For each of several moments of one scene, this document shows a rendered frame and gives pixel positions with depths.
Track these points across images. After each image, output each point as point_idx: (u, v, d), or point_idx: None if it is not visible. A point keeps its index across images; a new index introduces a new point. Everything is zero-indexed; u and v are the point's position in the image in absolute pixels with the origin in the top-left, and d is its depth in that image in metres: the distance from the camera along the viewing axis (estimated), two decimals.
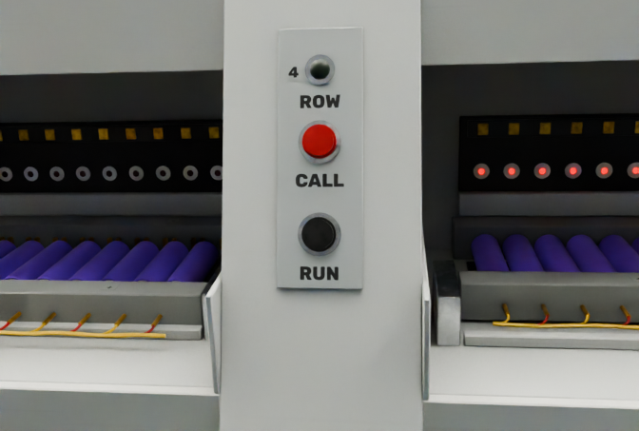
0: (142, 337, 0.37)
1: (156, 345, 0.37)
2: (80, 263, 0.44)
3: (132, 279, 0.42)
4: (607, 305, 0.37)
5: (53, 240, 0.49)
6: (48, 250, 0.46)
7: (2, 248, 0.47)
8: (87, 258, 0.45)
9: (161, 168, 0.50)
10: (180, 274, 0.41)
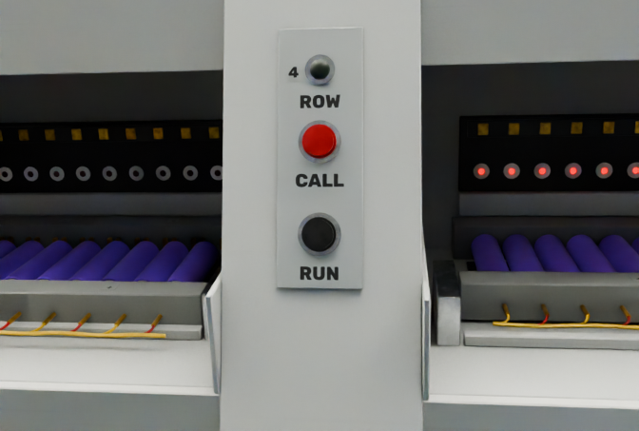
0: (142, 337, 0.37)
1: (156, 345, 0.37)
2: (80, 263, 0.44)
3: (132, 279, 0.42)
4: (607, 305, 0.37)
5: (53, 240, 0.49)
6: (48, 250, 0.46)
7: (2, 248, 0.47)
8: (87, 258, 0.45)
9: (161, 168, 0.50)
10: (180, 274, 0.41)
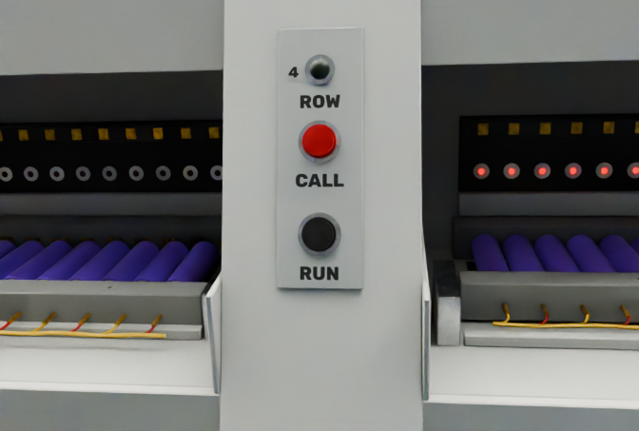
0: (142, 337, 0.37)
1: (156, 345, 0.37)
2: (80, 263, 0.44)
3: (132, 279, 0.42)
4: (607, 305, 0.37)
5: (53, 240, 0.49)
6: (48, 250, 0.46)
7: (2, 248, 0.47)
8: (87, 258, 0.45)
9: (161, 168, 0.50)
10: (180, 274, 0.41)
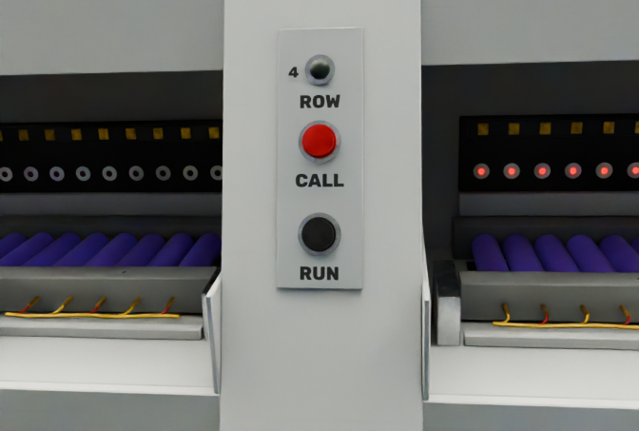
0: (142, 337, 0.37)
1: (156, 345, 0.37)
2: (89, 253, 0.46)
3: None
4: (607, 305, 0.37)
5: (53, 240, 0.49)
6: (58, 242, 0.47)
7: (13, 240, 0.48)
8: (97, 249, 0.47)
9: (161, 168, 0.50)
10: (187, 264, 0.42)
